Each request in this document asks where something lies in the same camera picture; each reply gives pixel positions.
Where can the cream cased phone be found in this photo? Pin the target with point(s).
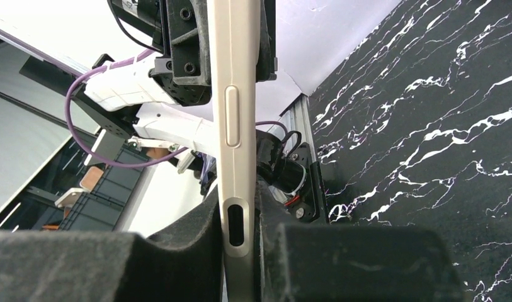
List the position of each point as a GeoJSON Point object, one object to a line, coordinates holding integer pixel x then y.
{"type": "Point", "coordinates": [234, 48]}

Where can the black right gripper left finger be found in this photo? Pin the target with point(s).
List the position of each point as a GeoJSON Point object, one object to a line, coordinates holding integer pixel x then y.
{"type": "Point", "coordinates": [182, 262]}

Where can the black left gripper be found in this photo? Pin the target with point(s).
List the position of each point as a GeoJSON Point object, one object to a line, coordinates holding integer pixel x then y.
{"type": "Point", "coordinates": [183, 69]}

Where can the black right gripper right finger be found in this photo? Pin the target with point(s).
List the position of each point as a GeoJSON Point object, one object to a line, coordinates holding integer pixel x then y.
{"type": "Point", "coordinates": [320, 262]}

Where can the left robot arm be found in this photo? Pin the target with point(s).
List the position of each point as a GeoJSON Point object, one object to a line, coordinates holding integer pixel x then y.
{"type": "Point", "coordinates": [119, 105]}

